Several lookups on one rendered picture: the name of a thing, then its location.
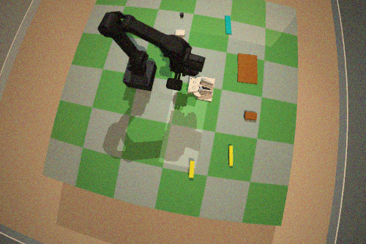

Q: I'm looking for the small orange-brown block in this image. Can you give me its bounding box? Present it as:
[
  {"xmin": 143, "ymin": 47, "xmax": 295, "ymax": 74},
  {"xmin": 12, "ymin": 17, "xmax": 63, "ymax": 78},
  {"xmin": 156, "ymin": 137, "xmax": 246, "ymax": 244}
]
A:
[{"xmin": 244, "ymin": 111, "xmax": 257, "ymax": 121}]

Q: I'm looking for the orange rectangular block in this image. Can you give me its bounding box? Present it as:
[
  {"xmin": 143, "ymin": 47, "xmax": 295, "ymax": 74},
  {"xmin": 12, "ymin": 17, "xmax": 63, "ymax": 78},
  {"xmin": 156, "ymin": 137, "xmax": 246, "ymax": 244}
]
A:
[{"xmin": 238, "ymin": 53, "xmax": 258, "ymax": 84}]

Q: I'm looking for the teal rectangular bar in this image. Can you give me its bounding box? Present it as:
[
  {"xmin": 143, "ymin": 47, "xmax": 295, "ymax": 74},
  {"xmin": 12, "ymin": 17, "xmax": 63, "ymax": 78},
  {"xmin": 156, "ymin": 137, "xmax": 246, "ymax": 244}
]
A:
[{"xmin": 225, "ymin": 15, "xmax": 231, "ymax": 34}]

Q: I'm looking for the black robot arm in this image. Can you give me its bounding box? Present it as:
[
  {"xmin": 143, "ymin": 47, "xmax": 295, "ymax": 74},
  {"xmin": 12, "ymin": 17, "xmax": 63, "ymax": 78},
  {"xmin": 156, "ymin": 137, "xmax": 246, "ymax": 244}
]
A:
[{"xmin": 98, "ymin": 11, "xmax": 206, "ymax": 77}]

